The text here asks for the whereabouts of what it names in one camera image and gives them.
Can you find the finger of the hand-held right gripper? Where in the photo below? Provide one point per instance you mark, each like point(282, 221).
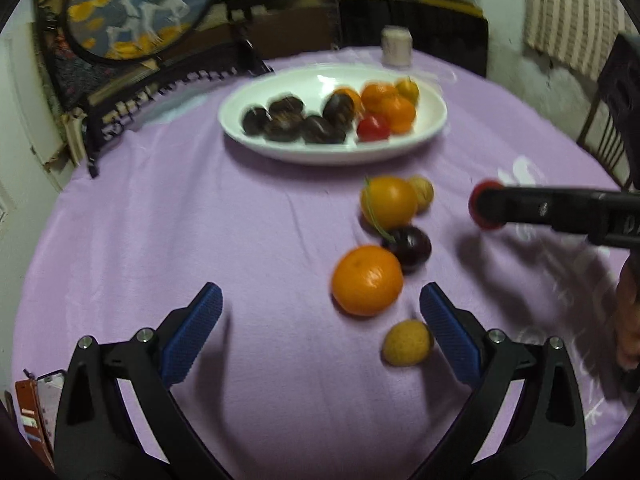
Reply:
point(540, 207)

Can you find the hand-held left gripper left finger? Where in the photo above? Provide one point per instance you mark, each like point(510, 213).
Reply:
point(192, 335)

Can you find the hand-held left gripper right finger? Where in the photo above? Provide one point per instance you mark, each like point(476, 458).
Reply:
point(450, 335)

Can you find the red tomato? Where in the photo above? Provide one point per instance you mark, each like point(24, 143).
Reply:
point(372, 128)
point(492, 225)

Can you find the yellow-orange tomato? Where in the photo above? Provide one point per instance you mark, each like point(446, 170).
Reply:
point(408, 89)

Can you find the small orange mandarin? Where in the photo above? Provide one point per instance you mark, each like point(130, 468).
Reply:
point(377, 94)

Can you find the dark brown water chestnut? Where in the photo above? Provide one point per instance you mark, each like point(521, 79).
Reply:
point(286, 105)
point(254, 120)
point(322, 130)
point(282, 127)
point(339, 108)

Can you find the white oval plate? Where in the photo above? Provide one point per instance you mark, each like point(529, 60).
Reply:
point(300, 85)

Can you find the person's right hand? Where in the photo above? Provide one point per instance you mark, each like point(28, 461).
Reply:
point(630, 310)

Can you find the tan longan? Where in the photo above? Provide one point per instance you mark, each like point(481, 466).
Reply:
point(406, 342)
point(422, 192)

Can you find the dark purple plum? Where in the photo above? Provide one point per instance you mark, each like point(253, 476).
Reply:
point(410, 250)

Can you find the large orange mandarin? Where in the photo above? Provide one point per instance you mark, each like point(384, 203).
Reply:
point(367, 280)

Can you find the black chair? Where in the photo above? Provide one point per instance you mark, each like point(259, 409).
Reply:
point(615, 110)

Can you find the orange tomato with green stem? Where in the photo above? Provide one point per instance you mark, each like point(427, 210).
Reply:
point(389, 202)

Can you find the smartphone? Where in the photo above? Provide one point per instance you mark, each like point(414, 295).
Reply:
point(50, 395)

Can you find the striped cloth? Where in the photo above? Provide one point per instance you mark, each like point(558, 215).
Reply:
point(575, 10)

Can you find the round deer screen on stand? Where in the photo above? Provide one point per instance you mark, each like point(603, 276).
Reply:
point(130, 10)

